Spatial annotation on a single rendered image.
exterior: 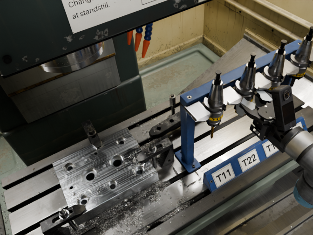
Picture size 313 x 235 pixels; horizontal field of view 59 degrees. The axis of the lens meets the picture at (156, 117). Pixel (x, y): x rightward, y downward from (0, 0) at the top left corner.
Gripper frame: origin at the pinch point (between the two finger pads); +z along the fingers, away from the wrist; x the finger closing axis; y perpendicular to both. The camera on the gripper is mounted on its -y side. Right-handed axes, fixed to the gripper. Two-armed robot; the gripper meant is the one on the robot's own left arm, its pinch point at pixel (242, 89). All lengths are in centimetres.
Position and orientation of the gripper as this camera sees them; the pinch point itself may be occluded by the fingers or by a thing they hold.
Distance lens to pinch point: 86.6
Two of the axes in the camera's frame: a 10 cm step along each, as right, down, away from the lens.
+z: -4.9, -6.3, 6.0
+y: 0.5, 6.7, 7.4
